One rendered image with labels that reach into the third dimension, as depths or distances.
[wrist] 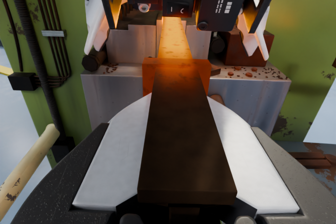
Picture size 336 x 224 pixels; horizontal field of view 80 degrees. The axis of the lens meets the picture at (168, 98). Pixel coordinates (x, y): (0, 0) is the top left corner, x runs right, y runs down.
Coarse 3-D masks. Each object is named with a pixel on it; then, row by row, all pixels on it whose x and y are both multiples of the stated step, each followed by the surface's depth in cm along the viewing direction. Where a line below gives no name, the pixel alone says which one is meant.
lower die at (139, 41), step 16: (128, 16) 49; (144, 16) 44; (160, 16) 39; (192, 16) 45; (112, 32) 38; (128, 32) 38; (144, 32) 38; (160, 32) 38; (192, 32) 38; (208, 32) 38; (112, 48) 39; (128, 48) 39; (144, 48) 39; (192, 48) 39; (208, 48) 39
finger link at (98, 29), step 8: (88, 0) 15; (96, 0) 15; (88, 8) 16; (96, 8) 15; (88, 16) 16; (96, 16) 14; (104, 16) 16; (88, 24) 17; (96, 24) 13; (104, 24) 17; (88, 32) 16; (96, 32) 13; (104, 32) 18; (88, 40) 13; (96, 40) 19; (104, 40) 19; (88, 48) 13; (96, 48) 20
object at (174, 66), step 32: (160, 64) 13; (192, 64) 13; (160, 96) 10; (192, 96) 10; (160, 128) 8; (192, 128) 8; (160, 160) 6; (192, 160) 6; (224, 160) 6; (160, 192) 6; (192, 192) 6; (224, 192) 6
